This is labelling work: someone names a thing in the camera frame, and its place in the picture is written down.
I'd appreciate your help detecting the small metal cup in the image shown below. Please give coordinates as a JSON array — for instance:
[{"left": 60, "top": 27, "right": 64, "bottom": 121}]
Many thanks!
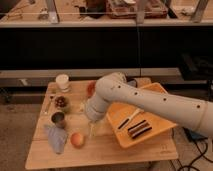
[{"left": 51, "top": 112, "right": 66, "bottom": 129}]

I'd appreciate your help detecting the yellow plastic bin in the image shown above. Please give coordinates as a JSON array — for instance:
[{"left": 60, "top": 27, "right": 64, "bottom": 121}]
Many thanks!
[{"left": 105, "top": 82, "right": 179, "bottom": 150}]

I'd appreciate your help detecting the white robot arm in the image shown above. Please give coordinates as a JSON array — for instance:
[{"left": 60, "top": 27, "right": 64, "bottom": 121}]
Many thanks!
[{"left": 85, "top": 72, "right": 213, "bottom": 138}]

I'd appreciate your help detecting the dark striped block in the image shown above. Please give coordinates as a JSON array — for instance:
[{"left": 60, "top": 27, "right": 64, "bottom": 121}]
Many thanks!
[{"left": 127, "top": 120, "right": 152, "bottom": 139}]

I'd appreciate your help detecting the black cable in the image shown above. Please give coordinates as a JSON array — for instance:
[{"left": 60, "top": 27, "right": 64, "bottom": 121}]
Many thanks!
[{"left": 173, "top": 136, "right": 213, "bottom": 171}]

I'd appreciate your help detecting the blue-grey cloth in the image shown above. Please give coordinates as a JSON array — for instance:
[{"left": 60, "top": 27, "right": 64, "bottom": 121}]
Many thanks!
[{"left": 44, "top": 125, "right": 68, "bottom": 154}]

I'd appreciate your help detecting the orange plastic bowl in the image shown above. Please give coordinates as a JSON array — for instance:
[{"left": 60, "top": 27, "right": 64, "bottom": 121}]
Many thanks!
[{"left": 87, "top": 81, "right": 96, "bottom": 98}]

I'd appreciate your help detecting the dark bowl with blue item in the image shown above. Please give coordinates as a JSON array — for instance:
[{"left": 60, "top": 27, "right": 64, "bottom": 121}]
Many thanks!
[{"left": 127, "top": 79, "right": 137, "bottom": 88}]

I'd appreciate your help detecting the white paper cup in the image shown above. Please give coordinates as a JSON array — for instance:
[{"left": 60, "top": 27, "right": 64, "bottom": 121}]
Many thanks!
[{"left": 55, "top": 74, "right": 69, "bottom": 92}]

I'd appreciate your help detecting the green bowl with grapes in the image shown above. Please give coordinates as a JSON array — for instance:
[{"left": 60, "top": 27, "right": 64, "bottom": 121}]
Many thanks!
[{"left": 54, "top": 96, "right": 70, "bottom": 113}]

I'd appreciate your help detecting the red crate on shelf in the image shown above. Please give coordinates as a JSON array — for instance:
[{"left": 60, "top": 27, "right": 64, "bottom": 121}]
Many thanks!
[{"left": 106, "top": 0, "right": 168, "bottom": 19}]

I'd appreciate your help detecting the orange-red apple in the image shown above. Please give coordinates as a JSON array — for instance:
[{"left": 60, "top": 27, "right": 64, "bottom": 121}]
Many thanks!
[{"left": 70, "top": 132, "right": 84, "bottom": 148}]

